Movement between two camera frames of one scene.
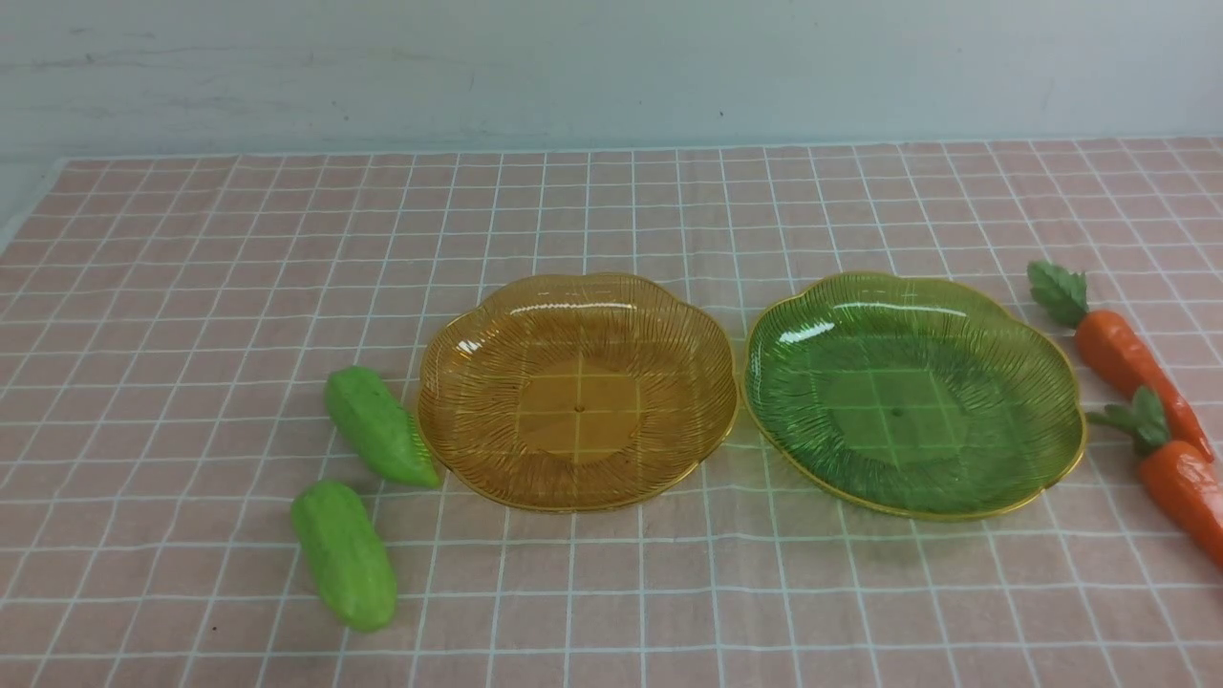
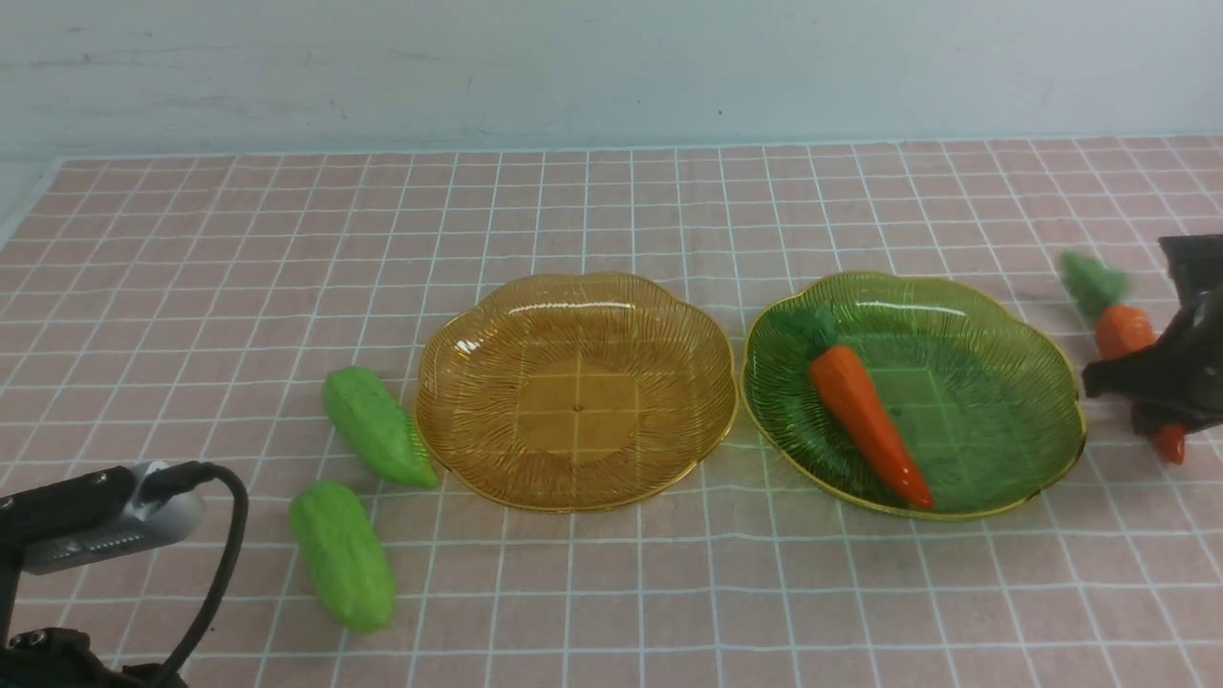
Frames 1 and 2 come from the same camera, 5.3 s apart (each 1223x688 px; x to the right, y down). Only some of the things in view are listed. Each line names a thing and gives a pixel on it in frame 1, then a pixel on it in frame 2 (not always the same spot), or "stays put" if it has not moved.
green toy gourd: [369, 418] stays put
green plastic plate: [899, 397] stays put
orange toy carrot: [1179, 481] → [847, 382]
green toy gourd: [347, 554] stays put
